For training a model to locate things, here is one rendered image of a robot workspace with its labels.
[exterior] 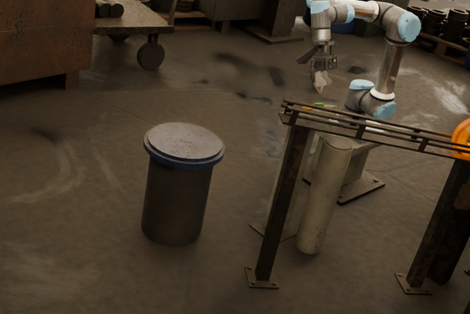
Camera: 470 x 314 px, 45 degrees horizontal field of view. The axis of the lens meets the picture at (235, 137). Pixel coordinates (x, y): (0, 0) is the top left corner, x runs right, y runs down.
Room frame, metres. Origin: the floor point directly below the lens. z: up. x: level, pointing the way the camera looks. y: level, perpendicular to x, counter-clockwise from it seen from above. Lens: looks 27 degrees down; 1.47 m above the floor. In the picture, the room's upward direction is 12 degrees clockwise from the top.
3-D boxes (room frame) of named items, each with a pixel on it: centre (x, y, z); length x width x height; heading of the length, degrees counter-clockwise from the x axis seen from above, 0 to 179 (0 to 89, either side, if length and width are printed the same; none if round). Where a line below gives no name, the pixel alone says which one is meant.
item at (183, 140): (1.95, 0.19, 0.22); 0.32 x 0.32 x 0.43
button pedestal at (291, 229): (2.10, -0.26, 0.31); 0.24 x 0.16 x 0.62; 138
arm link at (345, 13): (2.30, -0.30, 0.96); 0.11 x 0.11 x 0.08; 38
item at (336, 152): (2.02, -0.41, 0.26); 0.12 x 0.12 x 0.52
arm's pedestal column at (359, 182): (2.68, -0.57, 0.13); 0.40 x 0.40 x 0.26; 48
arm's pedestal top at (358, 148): (2.68, -0.57, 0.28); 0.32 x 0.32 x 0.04; 48
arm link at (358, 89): (2.66, -0.57, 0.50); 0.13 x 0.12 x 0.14; 38
